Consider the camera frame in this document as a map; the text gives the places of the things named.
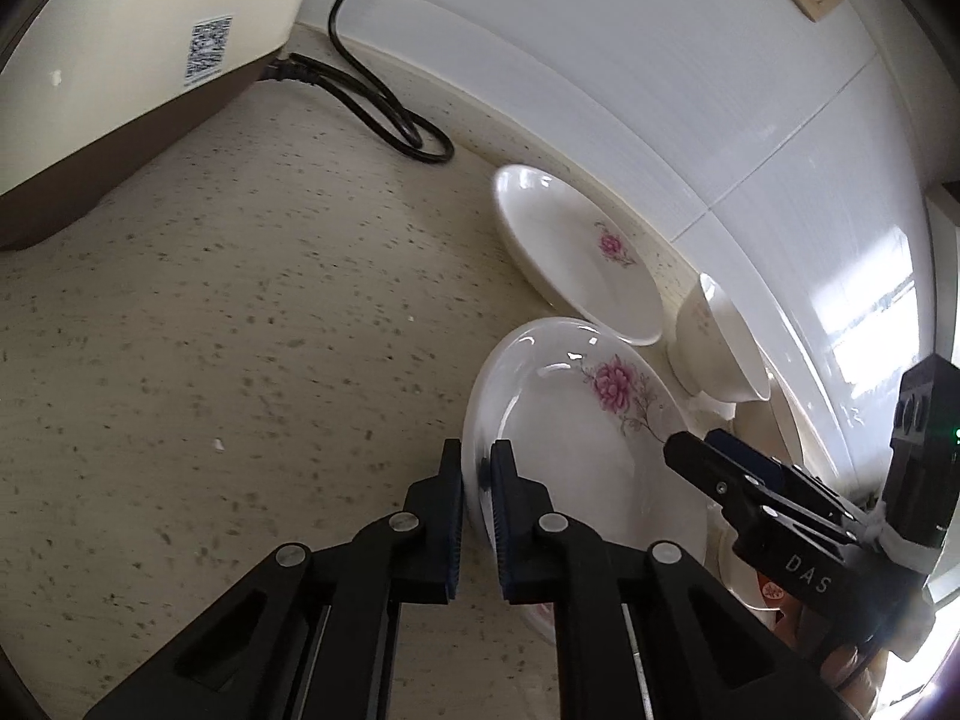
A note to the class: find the small pink floral plate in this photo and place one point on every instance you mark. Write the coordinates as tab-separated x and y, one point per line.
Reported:
570	255

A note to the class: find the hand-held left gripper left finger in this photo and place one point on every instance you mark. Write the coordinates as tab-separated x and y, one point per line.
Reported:
454	532

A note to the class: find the large pink floral plate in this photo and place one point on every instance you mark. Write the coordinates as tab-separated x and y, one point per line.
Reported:
585	450

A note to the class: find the cream and brown kitchen appliance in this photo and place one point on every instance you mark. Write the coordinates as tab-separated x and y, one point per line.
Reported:
112	52

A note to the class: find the white conical footed bowl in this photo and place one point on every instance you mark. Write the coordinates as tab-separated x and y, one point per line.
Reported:
705	337

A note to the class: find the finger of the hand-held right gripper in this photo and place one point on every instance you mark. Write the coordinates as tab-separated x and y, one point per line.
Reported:
697	461
750	454

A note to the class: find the white bowl with red print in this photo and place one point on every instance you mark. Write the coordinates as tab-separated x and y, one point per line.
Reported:
739	570

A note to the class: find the person's right hand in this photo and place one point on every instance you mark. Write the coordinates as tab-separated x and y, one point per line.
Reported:
862	690

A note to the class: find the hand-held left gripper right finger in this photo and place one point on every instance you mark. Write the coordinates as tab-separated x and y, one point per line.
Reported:
501	532

